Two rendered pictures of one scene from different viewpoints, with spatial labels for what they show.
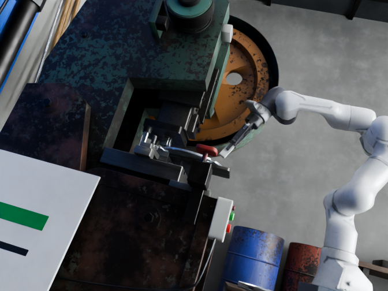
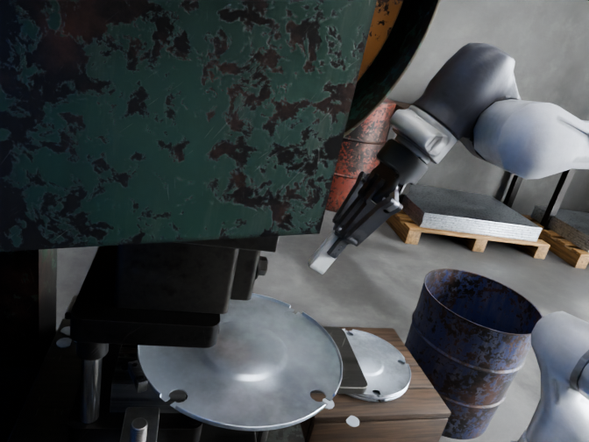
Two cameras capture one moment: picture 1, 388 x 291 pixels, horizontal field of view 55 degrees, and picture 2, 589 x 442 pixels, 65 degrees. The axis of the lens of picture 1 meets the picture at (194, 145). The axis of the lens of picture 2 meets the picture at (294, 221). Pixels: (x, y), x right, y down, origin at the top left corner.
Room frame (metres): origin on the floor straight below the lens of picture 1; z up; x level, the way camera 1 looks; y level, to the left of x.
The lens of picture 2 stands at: (0.99, 0.21, 1.21)
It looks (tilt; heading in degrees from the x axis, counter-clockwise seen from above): 22 degrees down; 334
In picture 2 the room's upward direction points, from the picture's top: 13 degrees clockwise
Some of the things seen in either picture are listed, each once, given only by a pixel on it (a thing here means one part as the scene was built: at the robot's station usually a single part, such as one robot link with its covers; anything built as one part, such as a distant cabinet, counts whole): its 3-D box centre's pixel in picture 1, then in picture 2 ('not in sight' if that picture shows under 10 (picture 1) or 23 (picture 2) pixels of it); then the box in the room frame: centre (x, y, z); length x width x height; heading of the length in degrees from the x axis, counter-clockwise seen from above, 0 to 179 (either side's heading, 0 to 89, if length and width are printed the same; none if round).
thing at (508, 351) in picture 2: not in sight; (459, 352); (2.03, -1.09, 0.24); 0.42 x 0.42 x 0.48
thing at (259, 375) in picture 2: (189, 161); (243, 347); (1.50, 0.00, 0.78); 0.29 x 0.29 x 0.01
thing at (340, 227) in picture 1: (339, 218); (565, 383); (1.41, -0.62, 0.71); 0.18 x 0.11 x 0.25; 2
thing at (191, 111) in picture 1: (187, 102); (207, 171); (1.51, 0.08, 1.04); 0.17 x 0.15 x 0.30; 80
